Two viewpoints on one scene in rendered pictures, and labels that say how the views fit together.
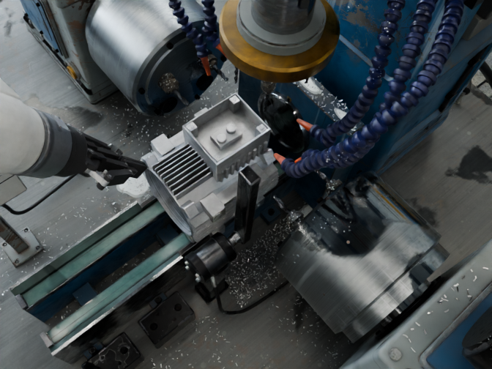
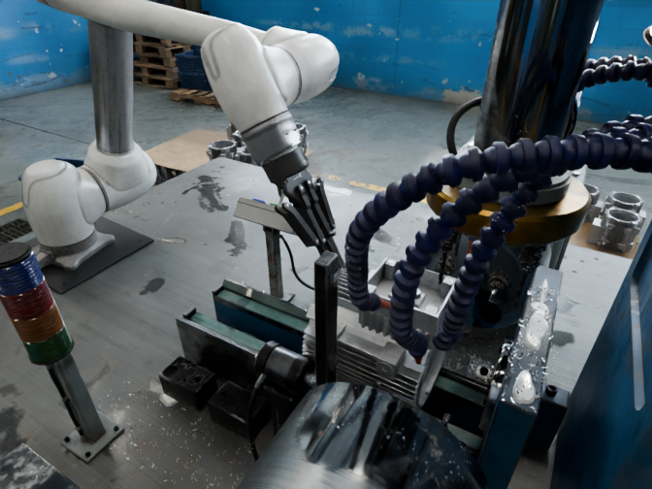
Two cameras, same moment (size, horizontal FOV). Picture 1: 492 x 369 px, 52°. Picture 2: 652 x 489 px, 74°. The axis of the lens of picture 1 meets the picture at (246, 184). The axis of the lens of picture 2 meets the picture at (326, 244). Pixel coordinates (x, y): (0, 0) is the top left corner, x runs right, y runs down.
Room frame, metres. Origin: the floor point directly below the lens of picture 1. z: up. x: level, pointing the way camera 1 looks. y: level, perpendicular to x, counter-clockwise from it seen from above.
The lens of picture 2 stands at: (0.23, -0.43, 1.55)
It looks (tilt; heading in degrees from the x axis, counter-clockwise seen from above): 33 degrees down; 75
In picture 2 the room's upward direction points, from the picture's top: straight up
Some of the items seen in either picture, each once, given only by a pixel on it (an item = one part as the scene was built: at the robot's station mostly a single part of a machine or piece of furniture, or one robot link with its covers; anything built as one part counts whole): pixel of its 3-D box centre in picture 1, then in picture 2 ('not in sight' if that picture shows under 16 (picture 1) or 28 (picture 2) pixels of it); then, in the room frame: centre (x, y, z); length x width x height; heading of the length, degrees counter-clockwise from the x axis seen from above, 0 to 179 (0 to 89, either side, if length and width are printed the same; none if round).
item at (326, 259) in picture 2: (244, 210); (325, 334); (0.34, 0.00, 1.12); 0.04 x 0.03 x 0.26; 136
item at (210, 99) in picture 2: not in sight; (221, 68); (0.42, 5.94, 0.39); 1.20 x 0.80 x 0.79; 143
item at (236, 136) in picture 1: (226, 138); (407, 302); (0.48, 0.04, 1.11); 0.12 x 0.11 x 0.07; 135
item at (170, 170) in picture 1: (209, 173); (379, 337); (0.45, 0.07, 1.02); 0.20 x 0.19 x 0.19; 135
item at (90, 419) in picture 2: not in sight; (56, 359); (-0.07, 0.16, 1.01); 0.08 x 0.08 x 0.42; 46
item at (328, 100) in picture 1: (301, 118); (533, 416); (0.64, -0.10, 0.97); 0.30 x 0.11 x 0.34; 46
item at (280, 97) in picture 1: (281, 123); (495, 381); (0.59, -0.06, 1.02); 0.15 x 0.02 x 0.15; 46
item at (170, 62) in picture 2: not in sight; (162, 50); (-0.40, 7.33, 0.45); 1.26 x 0.86 x 0.89; 135
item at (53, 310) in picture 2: not in sight; (37, 318); (-0.07, 0.16, 1.10); 0.06 x 0.06 x 0.04
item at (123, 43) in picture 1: (144, 31); (487, 243); (0.77, 0.26, 1.04); 0.37 x 0.25 x 0.25; 46
